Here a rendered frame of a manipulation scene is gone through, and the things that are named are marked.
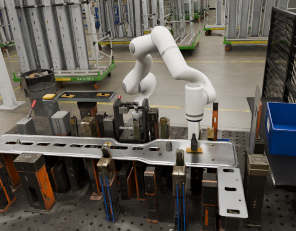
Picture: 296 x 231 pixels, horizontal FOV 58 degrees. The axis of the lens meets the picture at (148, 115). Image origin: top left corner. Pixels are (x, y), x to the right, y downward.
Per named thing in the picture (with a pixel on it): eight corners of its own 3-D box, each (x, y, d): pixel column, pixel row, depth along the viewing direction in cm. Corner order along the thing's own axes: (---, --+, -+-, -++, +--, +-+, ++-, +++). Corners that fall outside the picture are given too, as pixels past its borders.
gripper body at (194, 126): (187, 111, 131) (187, 131, 136) (185, 120, 122) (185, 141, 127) (202, 111, 129) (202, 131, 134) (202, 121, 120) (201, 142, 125)
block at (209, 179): (197, 234, 125) (198, 186, 113) (198, 216, 135) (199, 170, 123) (218, 236, 123) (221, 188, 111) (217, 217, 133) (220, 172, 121)
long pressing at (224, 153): (-23, 154, 148) (-24, 152, 147) (4, 134, 168) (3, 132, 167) (239, 169, 120) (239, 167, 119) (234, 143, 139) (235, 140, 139)
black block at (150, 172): (144, 225, 132) (139, 178, 119) (148, 209, 141) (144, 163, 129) (160, 227, 130) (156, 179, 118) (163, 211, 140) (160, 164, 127)
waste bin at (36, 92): (24, 123, 416) (10, 78, 385) (45, 108, 462) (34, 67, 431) (51, 125, 402) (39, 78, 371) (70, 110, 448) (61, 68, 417)
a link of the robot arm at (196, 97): (197, 106, 130) (181, 111, 126) (197, 79, 124) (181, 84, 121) (208, 112, 123) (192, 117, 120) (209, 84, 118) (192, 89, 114)
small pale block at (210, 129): (205, 184, 155) (207, 129, 139) (205, 180, 158) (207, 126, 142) (211, 185, 154) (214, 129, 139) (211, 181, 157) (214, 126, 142)
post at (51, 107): (56, 156, 193) (41, 100, 174) (61, 151, 200) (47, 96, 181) (65, 157, 192) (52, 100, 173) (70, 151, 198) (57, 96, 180)
